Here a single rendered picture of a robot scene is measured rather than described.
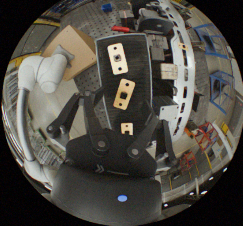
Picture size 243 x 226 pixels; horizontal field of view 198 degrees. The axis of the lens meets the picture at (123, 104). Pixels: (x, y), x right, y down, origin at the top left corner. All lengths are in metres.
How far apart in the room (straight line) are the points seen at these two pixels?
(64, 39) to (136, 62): 0.48
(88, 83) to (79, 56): 0.28
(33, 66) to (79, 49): 0.33
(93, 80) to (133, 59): 0.57
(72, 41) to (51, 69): 0.23
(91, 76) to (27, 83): 0.57
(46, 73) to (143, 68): 0.42
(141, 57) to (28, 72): 0.51
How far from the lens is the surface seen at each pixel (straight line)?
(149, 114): 0.15
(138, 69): 0.22
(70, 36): 0.56
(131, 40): 0.23
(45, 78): 0.44
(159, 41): 0.35
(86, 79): 0.78
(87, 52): 0.60
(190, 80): 0.52
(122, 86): 0.22
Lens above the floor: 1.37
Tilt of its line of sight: 65 degrees down
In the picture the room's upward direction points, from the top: 171 degrees counter-clockwise
